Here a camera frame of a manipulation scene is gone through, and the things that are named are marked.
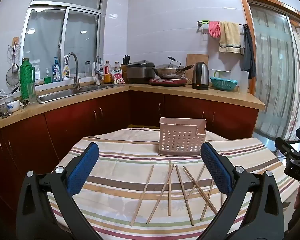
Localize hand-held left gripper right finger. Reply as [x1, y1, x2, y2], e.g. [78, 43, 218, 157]
[192, 142, 284, 240]

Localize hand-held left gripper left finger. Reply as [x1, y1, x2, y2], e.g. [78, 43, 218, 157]
[16, 142, 108, 240]

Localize pink perforated utensil holder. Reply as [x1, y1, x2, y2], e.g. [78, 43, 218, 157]
[157, 117, 207, 157]

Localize group of wooden chopsticks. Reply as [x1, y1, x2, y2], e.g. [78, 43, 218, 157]
[130, 159, 224, 227]

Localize striped tablecloth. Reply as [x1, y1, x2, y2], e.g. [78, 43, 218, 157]
[47, 127, 300, 240]

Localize red kitchen counter cabinet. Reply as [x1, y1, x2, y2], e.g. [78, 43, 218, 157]
[0, 82, 265, 230]

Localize sliding glass door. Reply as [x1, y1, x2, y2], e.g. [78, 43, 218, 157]
[238, 0, 300, 142]

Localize white plastic container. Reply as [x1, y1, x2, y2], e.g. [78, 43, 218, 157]
[238, 70, 249, 94]

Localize steel sink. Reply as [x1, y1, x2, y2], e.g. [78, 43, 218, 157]
[36, 84, 126, 104]

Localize teal plastic colander basket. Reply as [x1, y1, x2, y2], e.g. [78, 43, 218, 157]
[210, 77, 239, 91]

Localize steel kitchen faucet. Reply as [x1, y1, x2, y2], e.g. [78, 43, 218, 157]
[65, 52, 81, 89]

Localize clear drinking glass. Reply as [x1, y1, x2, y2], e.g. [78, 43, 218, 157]
[27, 82, 37, 103]

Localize white bowl with blue print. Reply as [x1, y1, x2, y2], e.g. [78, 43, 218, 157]
[5, 100, 21, 113]

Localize steel electric kettle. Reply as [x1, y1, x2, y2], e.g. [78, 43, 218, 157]
[192, 62, 210, 91]

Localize dark grey cloth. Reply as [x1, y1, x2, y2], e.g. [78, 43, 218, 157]
[240, 26, 256, 79]

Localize cooking oil bottle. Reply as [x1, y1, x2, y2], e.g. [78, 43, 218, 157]
[103, 60, 113, 84]

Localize pink and white snack bag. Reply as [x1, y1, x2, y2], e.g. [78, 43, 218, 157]
[111, 69, 126, 84]

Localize white spray cleaner bottle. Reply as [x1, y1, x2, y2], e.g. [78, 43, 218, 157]
[62, 55, 71, 81]

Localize red induction cooker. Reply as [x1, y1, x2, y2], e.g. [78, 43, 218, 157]
[149, 77, 188, 87]

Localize blue dish soap bottle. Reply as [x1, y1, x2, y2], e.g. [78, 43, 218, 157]
[52, 57, 61, 82]

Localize pot with dishes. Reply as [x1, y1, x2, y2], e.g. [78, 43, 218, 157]
[0, 89, 15, 105]

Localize green thermos flask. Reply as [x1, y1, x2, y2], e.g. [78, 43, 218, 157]
[19, 58, 36, 101]

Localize wooden cutting board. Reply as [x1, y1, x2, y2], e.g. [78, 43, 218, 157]
[185, 53, 209, 81]

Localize steel wok with lid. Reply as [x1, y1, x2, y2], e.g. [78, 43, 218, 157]
[152, 57, 196, 79]

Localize knife block with black knives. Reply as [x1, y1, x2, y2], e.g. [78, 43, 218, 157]
[121, 55, 131, 81]

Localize grey rice cooker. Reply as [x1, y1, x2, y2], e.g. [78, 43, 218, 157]
[127, 60, 156, 84]

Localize hanging metal strainer ladles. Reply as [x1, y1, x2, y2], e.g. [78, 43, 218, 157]
[6, 42, 22, 86]

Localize yellow towel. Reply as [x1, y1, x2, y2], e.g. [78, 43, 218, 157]
[219, 21, 241, 54]

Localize pink rubber gloves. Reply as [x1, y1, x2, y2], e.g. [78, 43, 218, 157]
[208, 21, 221, 39]

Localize metal towel rack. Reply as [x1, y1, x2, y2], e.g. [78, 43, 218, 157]
[197, 20, 248, 34]

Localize white basin with green handle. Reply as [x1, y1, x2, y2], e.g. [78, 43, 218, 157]
[213, 69, 232, 79]

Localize aluminium frame window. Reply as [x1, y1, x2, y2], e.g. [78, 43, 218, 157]
[22, 0, 109, 81]

